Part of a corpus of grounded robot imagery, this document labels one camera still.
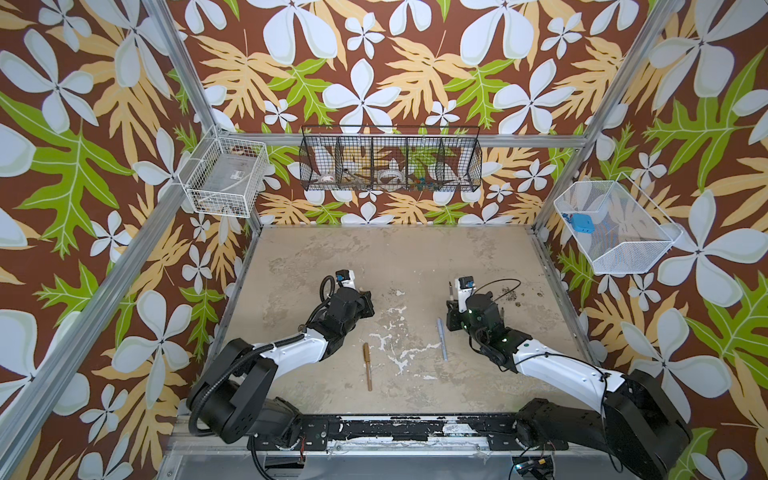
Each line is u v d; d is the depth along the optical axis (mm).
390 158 978
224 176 861
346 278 784
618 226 821
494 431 752
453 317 765
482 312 628
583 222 862
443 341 903
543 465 730
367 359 862
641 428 409
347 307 677
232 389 429
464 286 749
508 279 703
